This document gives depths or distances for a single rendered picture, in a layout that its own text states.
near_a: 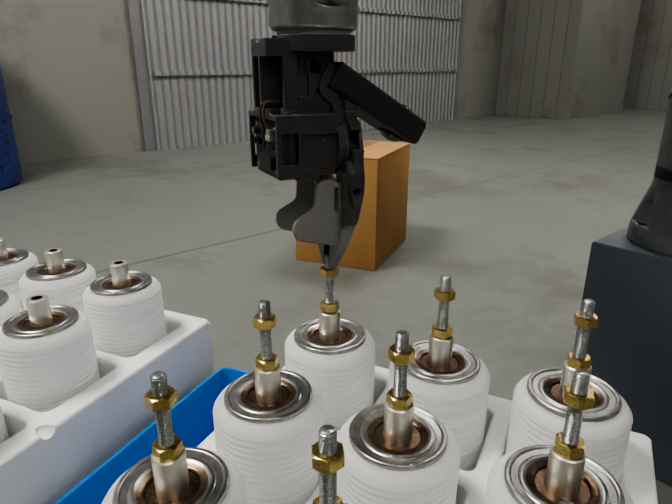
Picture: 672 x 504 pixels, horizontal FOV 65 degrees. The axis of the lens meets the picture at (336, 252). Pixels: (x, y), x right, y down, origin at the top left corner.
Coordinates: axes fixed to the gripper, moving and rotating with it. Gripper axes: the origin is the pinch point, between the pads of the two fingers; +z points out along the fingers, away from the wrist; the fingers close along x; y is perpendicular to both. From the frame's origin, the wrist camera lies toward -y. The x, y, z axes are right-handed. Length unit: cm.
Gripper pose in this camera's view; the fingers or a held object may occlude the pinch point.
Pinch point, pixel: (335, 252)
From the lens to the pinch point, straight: 52.8
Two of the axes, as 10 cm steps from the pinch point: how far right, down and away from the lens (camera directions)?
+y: -8.9, 1.5, -4.3
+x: 4.5, 3.0, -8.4
